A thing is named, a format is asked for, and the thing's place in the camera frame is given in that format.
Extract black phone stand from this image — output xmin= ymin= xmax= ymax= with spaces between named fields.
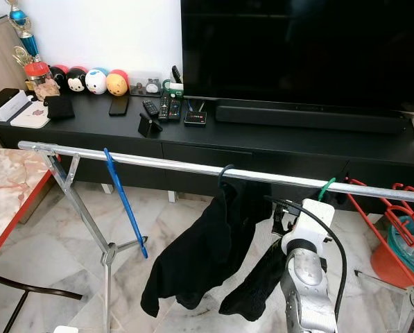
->
xmin=138 ymin=113 xmax=164 ymax=137

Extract black wallet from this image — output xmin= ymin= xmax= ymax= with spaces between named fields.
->
xmin=44 ymin=95 xmax=76 ymax=121

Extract blue plastic clothes hanger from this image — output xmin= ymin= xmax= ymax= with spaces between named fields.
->
xmin=103 ymin=147 xmax=150 ymax=260

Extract black soundbar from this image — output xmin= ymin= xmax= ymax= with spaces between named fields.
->
xmin=215 ymin=104 xmax=410 ymax=135

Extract black smartphone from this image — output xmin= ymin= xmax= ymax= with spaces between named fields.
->
xmin=109 ymin=94 xmax=129 ymax=117

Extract black red round plush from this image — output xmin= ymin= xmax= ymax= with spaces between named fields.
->
xmin=49 ymin=65 xmax=69 ymax=91

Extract light wooden cabinet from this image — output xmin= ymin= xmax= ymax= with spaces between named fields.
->
xmin=0 ymin=16 xmax=28 ymax=94

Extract white box black lid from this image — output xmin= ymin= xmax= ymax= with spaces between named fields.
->
xmin=0 ymin=88 xmax=31 ymax=123

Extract black white mouse plush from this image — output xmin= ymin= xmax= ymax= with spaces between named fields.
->
xmin=66 ymin=67 xmax=87 ymax=94

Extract clear jar red lid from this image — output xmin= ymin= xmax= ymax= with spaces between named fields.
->
xmin=24 ymin=60 xmax=60 ymax=100

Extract short black remote control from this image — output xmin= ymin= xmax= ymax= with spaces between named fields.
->
xmin=141 ymin=100 xmax=161 ymax=117

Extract red plastic clothes hanger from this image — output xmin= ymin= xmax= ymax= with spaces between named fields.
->
xmin=383 ymin=184 xmax=414 ymax=247
xmin=345 ymin=179 xmax=414 ymax=300

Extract long black remote control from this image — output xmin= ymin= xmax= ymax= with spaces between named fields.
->
xmin=169 ymin=99 xmax=182 ymax=121
xmin=158 ymin=92 xmax=171 ymax=121

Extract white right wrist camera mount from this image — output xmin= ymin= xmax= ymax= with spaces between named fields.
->
xmin=282 ymin=199 xmax=335 ymax=256

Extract green white cup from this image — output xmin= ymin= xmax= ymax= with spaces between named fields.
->
xmin=162 ymin=80 xmax=185 ymax=100

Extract green wire clothes hanger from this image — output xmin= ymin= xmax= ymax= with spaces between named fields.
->
xmin=317 ymin=177 xmax=337 ymax=203

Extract small black media box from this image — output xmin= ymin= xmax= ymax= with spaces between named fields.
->
xmin=184 ymin=101 xmax=208 ymax=127

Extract flat white box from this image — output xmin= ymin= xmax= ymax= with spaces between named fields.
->
xmin=10 ymin=101 xmax=51 ymax=130

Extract dark wire clothes hanger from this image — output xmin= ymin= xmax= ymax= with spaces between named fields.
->
xmin=218 ymin=164 xmax=235 ymax=187

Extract black metal table legs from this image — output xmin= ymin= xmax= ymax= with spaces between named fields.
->
xmin=0 ymin=272 xmax=84 ymax=333

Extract clear case with figurine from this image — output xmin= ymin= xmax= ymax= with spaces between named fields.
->
xmin=129 ymin=71 xmax=163 ymax=96

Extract black flat screen television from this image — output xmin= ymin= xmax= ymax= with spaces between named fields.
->
xmin=180 ymin=0 xmax=414 ymax=113

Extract silver metal clothes rack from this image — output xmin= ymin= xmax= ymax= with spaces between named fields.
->
xmin=18 ymin=141 xmax=414 ymax=333

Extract orange red round plush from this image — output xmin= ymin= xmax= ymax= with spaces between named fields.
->
xmin=105 ymin=69 xmax=130 ymax=96

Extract gold blue trophy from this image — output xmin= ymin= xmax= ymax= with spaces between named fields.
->
xmin=6 ymin=0 xmax=42 ymax=67

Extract orange bin teal liner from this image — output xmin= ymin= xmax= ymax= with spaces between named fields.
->
xmin=370 ymin=215 xmax=414 ymax=292

